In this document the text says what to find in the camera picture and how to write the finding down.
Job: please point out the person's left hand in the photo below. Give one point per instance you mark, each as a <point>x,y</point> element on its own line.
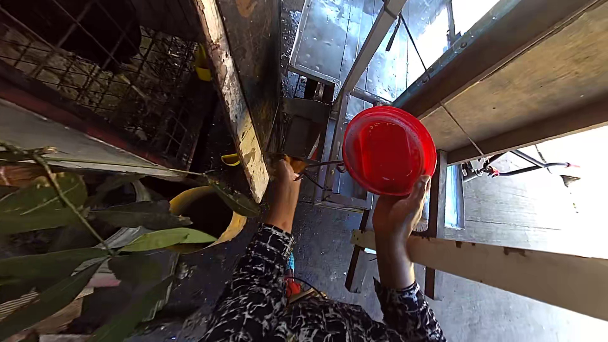
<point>284,178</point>

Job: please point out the person's left forearm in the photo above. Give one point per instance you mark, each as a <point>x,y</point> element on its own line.
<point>261,273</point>

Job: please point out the person's right forearm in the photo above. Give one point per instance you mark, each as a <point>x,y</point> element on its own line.
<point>399,273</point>

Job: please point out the person's right hand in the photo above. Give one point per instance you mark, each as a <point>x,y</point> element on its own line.
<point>395,212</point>

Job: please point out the large wooden panel with beams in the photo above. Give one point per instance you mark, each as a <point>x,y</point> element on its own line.
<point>522,80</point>

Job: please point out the pale wooden plank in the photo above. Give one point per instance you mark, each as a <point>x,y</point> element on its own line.
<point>503,268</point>

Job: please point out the person's right thumb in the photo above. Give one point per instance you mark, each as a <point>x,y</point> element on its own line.
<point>421,191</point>

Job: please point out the person's left thumb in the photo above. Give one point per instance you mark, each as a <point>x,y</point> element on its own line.
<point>292,174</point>

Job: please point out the person's body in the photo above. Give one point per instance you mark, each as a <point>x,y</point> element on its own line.
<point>327,323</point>

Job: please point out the yellow bucket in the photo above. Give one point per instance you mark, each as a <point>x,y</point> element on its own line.
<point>233,228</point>

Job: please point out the small yellow plastic container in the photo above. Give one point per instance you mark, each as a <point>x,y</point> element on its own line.
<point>203,66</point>

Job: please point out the wooden board with peeling paint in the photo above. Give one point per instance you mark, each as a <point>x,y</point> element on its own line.
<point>247,114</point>

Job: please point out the bicycle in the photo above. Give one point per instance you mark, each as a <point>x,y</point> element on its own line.
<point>517,168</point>

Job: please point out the grey metal sheet panel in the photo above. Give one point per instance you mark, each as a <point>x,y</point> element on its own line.
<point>325,42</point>

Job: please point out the green leafy plant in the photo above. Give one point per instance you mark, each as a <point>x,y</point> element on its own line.
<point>161,239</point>

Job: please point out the grey wooden frame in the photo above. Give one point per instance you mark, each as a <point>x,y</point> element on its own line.
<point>356,71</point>

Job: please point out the red plastic bowl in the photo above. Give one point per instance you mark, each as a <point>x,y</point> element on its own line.
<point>388,152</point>

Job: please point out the thin black rod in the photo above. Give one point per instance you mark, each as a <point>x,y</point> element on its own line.
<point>327,163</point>

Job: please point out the dark wooden post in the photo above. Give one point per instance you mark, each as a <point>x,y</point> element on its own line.
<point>438,190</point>

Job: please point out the red and blue object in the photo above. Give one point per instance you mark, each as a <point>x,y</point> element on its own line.
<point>291,284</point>

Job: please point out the dark red wooden beam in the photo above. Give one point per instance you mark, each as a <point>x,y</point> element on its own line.
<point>95,123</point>

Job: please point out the orange-brown object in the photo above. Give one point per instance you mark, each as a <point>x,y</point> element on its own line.
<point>297,165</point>

